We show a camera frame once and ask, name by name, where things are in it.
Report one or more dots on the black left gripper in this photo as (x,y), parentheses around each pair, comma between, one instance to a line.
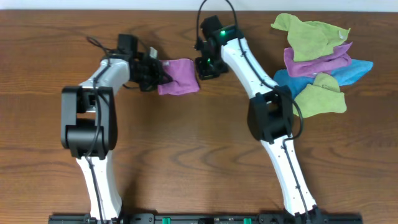
(154,72)

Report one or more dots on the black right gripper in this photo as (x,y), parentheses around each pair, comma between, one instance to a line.
(205,74)

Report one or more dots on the purple microfiber cloth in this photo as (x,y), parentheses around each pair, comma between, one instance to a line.
(183,76)

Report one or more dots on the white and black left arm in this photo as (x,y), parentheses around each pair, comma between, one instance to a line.
(89,128)

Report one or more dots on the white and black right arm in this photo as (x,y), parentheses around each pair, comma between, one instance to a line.
(270,115)

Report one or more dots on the green cloth at pile top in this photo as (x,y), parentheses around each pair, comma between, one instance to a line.
(310,39)

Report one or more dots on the green cloth near pile front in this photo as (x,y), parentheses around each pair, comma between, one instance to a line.
(322,96)

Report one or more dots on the purple cloth in pile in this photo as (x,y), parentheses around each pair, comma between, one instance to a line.
(325,64)

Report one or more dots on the blue microfiber cloth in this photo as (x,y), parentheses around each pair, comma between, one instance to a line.
(345,76)

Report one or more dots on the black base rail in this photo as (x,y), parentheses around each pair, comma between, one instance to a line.
(147,218)

